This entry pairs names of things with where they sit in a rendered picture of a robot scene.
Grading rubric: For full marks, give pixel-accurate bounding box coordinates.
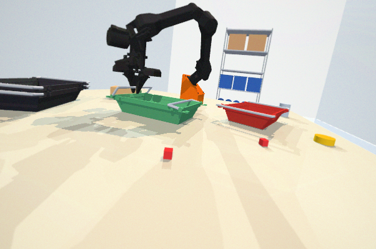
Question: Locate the yellow flat cylinder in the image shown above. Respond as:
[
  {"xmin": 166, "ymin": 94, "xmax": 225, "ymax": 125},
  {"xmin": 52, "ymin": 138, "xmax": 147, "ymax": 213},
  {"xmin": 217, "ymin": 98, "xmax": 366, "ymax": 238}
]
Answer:
[{"xmin": 314, "ymin": 134, "xmax": 335, "ymax": 147}]

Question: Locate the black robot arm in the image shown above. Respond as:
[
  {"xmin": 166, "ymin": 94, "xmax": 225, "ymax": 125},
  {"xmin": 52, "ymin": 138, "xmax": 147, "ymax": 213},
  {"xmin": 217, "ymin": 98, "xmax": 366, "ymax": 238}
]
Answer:
[{"xmin": 106, "ymin": 3, "xmax": 218, "ymax": 85}]

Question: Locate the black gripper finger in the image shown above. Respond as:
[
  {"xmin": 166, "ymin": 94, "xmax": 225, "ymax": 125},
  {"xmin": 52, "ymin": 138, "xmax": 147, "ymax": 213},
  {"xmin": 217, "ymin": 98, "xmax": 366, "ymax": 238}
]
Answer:
[
  {"xmin": 122, "ymin": 74, "xmax": 136, "ymax": 93},
  {"xmin": 134, "ymin": 75, "xmax": 150, "ymax": 94}
]

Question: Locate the green translucent plastic tray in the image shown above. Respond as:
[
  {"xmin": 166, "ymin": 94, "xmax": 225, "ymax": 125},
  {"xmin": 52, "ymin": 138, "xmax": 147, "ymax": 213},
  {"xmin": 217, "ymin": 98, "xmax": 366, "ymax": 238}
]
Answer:
[{"xmin": 106, "ymin": 92, "xmax": 207, "ymax": 125}]

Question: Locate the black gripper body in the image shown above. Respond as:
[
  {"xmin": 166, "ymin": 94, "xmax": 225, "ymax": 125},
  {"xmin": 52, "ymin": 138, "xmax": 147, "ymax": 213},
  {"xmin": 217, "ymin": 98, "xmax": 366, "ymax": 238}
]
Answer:
[{"xmin": 112, "ymin": 50, "xmax": 161, "ymax": 77}]

